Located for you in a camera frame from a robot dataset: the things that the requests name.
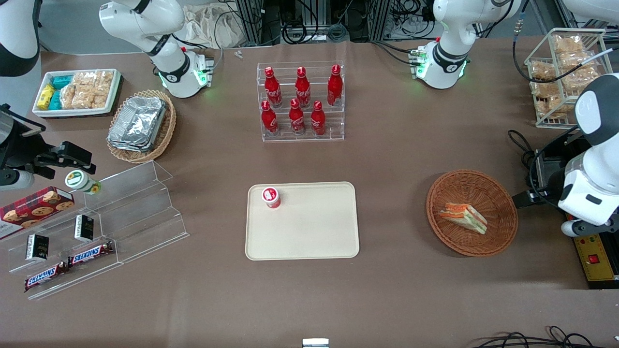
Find black looped cable bundle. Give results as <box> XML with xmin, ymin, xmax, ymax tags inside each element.
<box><xmin>508</xmin><ymin>126</ymin><xmax>581</xmax><ymax>196</ymax></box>

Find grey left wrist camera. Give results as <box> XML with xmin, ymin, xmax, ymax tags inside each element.
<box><xmin>561</xmin><ymin>219</ymin><xmax>596</xmax><ymax>238</ymax></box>

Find clear acrylic bottle rack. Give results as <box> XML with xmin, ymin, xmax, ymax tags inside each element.
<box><xmin>256</xmin><ymin>60</ymin><xmax>345</xmax><ymax>143</ymax></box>

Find red cola bottle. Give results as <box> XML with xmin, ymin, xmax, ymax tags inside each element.
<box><xmin>261</xmin><ymin>100</ymin><xmax>280</xmax><ymax>136</ymax></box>
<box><xmin>310</xmin><ymin>101</ymin><xmax>327</xmax><ymax>136</ymax></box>
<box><xmin>295</xmin><ymin>67</ymin><xmax>312</xmax><ymax>108</ymax></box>
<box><xmin>327</xmin><ymin>64</ymin><xmax>344</xmax><ymax>107</ymax></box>
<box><xmin>289</xmin><ymin>99</ymin><xmax>306</xmax><ymax>135</ymax></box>
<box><xmin>264</xmin><ymin>67</ymin><xmax>283</xmax><ymax>108</ymax></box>

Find black base power cables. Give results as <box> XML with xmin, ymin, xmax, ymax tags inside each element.
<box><xmin>371</xmin><ymin>41</ymin><xmax>422</xmax><ymax>66</ymax></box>

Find aluminium foil tray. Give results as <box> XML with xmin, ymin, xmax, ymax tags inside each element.
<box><xmin>107</xmin><ymin>135</ymin><xmax>158</xmax><ymax>154</ymax></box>

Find bagged fried snack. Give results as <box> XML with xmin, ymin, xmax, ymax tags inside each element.
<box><xmin>532</xmin><ymin>82</ymin><xmax>561</xmax><ymax>100</ymax></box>
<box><xmin>530</xmin><ymin>60</ymin><xmax>557</xmax><ymax>81</ymax></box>
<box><xmin>559</xmin><ymin>51</ymin><xmax>601</xmax><ymax>93</ymax></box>
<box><xmin>553</xmin><ymin>34</ymin><xmax>584</xmax><ymax>54</ymax></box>
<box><xmin>537</xmin><ymin>97</ymin><xmax>576</xmax><ymax>119</ymax></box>

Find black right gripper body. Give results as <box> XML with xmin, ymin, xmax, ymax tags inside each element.
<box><xmin>0</xmin><ymin>104</ymin><xmax>62</xmax><ymax>171</ymax></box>

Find red tartan cookie box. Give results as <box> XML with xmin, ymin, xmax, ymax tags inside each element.
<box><xmin>0</xmin><ymin>186</ymin><xmax>75</xmax><ymax>241</ymax></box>

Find oval tan wicker basket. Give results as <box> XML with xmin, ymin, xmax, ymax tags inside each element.
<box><xmin>106</xmin><ymin>89</ymin><xmax>177</xmax><ymax>164</ymax></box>

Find aluminium frame post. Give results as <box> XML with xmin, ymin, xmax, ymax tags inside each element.
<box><xmin>368</xmin><ymin>0</ymin><xmax>393</xmax><ymax>40</ymax></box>
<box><xmin>235</xmin><ymin>0</ymin><xmax>265</xmax><ymax>47</ymax></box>

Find green white yogurt cup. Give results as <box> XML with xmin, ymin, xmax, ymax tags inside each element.
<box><xmin>65</xmin><ymin>170</ymin><xmax>102</xmax><ymax>196</ymax></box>

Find thin black base cable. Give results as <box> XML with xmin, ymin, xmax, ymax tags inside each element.
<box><xmin>172</xmin><ymin>34</ymin><xmax>224</xmax><ymax>73</ymax></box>

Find Snickers chocolate bar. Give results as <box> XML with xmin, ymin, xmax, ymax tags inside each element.
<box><xmin>24</xmin><ymin>262</ymin><xmax>69</xmax><ymax>292</ymax></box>
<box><xmin>68</xmin><ymin>242</ymin><xmax>116</xmax><ymax>268</ymax></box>

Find small black box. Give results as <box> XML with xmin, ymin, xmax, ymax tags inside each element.
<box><xmin>74</xmin><ymin>215</ymin><xmax>95</xmax><ymax>243</ymax></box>
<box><xmin>26</xmin><ymin>234</ymin><xmax>50</xmax><ymax>262</ymax></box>

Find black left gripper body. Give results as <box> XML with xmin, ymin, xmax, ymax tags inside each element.
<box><xmin>536</xmin><ymin>167</ymin><xmax>564</xmax><ymax>206</ymax></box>

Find clear acrylic stepped shelf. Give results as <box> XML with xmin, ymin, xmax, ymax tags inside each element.
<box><xmin>0</xmin><ymin>186</ymin><xmax>122</xmax><ymax>301</ymax></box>
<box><xmin>83</xmin><ymin>160</ymin><xmax>190</xmax><ymax>265</ymax></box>

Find white rectangular snack bin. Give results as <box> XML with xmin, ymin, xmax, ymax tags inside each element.
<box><xmin>32</xmin><ymin>69</ymin><xmax>122</xmax><ymax>118</ymax></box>

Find beige plastic tray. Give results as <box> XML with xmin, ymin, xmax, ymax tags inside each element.
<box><xmin>245</xmin><ymin>181</ymin><xmax>360</xmax><ymax>261</ymax></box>

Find coiled black cable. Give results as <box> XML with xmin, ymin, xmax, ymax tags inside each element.
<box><xmin>281</xmin><ymin>22</ymin><xmax>321</xmax><ymax>45</ymax></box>

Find triangle sandwich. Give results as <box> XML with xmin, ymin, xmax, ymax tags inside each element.
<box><xmin>439</xmin><ymin>203</ymin><xmax>488</xmax><ymax>235</ymax></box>

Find red strawberry yogurt cup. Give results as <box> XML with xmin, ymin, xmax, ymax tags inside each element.
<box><xmin>262</xmin><ymin>187</ymin><xmax>282</xmax><ymax>209</ymax></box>

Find silver foil packets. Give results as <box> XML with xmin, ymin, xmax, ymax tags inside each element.
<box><xmin>108</xmin><ymin>96</ymin><xmax>168</xmax><ymax>148</ymax></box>

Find yellow control panel box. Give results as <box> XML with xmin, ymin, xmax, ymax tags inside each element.
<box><xmin>573</xmin><ymin>232</ymin><xmax>619</xmax><ymax>290</ymax></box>

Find white wire rack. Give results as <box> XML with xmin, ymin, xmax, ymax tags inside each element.
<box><xmin>525</xmin><ymin>28</ymin><xmax>608</xmax><ymax>129</ymax></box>

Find black hanging arm cable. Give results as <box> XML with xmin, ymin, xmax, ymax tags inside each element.
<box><xmin>511</xmin><ymin>10</ymin><xmax>619</xmax><ymax>84</ymax></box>

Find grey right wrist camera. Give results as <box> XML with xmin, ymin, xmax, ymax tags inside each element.
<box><xmin>0</xmin><ymin>169</ymin><xmax>35</xmax><ymax>192</ymax></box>

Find yellow snack pack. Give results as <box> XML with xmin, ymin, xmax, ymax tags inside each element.
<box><xmin>37</xmin><ymin>85</ymin><xmax>56</xmax><ymax>110</ymax></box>

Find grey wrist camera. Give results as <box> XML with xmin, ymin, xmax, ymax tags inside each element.
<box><xmin>561</xmin><ymin>219</ymin><xmax>596</xmax><ymax>238</ymax></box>
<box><xmin>0</xmin><ymin>169</ymin><xmax>35</xmax><ymax>192</ymax></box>

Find beige cloth bag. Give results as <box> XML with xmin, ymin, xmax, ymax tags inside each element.
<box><xmin>181</xmin><ymin>4</ymin><xmax>248</xmax><ymax>49</ymax></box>

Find black table edge cables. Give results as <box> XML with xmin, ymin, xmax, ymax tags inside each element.
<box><xmin>472</xmin><ymin>325</ymin><xmax>598</xmax><ymax>348</ymax></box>

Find round brown wicker basket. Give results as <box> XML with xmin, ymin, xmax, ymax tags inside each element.
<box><xmin>426</xmin><ymin>169</ymin><xmax>519</xmax><ymax>257</ymax></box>

